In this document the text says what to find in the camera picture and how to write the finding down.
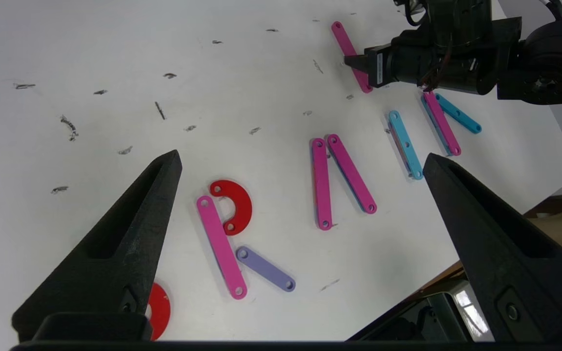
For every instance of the large red curved piece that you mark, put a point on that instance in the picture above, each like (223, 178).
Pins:
(160, 309)

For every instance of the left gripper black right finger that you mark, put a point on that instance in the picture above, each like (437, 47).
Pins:
(515, 263)

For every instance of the black robot base chassis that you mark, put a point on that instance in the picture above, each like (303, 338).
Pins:
(417, 317)

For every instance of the short purple bar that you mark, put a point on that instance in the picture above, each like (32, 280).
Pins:
(265, 268)

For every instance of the long pink bar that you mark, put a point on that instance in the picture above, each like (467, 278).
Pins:
(322, 183)
(351, 173)
(221, 246)
(441, 124)

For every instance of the small red curved piece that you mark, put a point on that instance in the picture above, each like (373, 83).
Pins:
(244, 204)

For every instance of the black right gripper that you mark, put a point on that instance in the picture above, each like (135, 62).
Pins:
(383, 66)

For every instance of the long light blue bar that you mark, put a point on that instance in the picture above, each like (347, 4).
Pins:
(405, 144)

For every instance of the dark blue bar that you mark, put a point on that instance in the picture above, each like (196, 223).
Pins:
(459, 114)

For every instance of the narrow pink bar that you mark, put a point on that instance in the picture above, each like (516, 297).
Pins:
(347, 44)

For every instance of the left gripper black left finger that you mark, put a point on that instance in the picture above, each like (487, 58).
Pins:
(115, 253)

